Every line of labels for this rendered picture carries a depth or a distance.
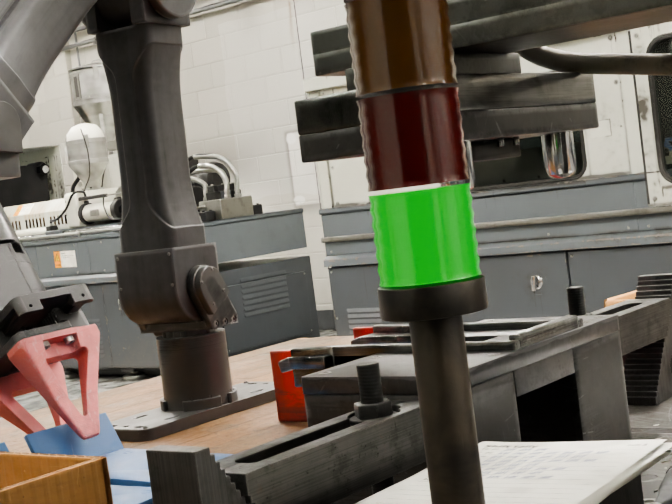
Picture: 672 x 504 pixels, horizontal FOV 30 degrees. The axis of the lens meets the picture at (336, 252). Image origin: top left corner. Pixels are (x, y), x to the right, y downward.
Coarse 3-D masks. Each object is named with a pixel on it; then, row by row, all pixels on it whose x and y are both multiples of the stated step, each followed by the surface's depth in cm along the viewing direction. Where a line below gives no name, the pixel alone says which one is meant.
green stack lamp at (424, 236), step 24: (408, 192) 44; (432, 192) 44; (456, 192) 45; (384, 216) 45; (408, 216) 45; (432, 216) 44; (456, 216) 45; (384, 240) 45; (408, 240) 45; (432, 240) 44; (456, 240) 45; (384, 264) 46; (408, 264) 45; (432, 264) 44; (456, 264) 45
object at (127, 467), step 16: (48, 432) 86; (64, 432) 87; (112, 432) 89; (32, 448) 84; (48, 448) 85; (64, 448) 86; (80, 448) 87; (96, 448) 88; (112, 448) 88; (128, 448) 89; (112, 464) 84; (128, 464) 83; (144, 464) 82; (112, 480) 79; (128, 480) 78; (144, 480) 78
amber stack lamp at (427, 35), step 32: (384, 0) 44; (416, 0) 44; (352, 32) 45; (384, 32) 44; (416, 32) 44; (448, 32) 45; (352, 64) 46; (384, 64) 44; (416, 64) 44; (448, 64) 45
